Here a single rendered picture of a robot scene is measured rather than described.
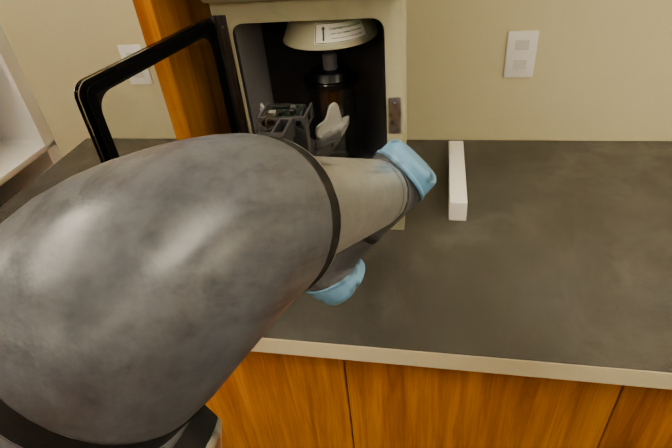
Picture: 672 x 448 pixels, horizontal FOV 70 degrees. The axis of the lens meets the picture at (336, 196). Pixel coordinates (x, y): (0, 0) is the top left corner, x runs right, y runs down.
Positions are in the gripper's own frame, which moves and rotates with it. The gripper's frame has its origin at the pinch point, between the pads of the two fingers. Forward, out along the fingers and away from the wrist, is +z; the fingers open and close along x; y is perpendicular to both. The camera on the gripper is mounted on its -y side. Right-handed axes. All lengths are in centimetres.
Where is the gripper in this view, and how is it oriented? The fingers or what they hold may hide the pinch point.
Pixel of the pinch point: (307, 120)
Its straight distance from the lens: 84.4
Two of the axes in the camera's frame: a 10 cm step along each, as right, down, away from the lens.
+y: -0.8, -8.2, -5.6
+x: -9.8, -0.3, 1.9
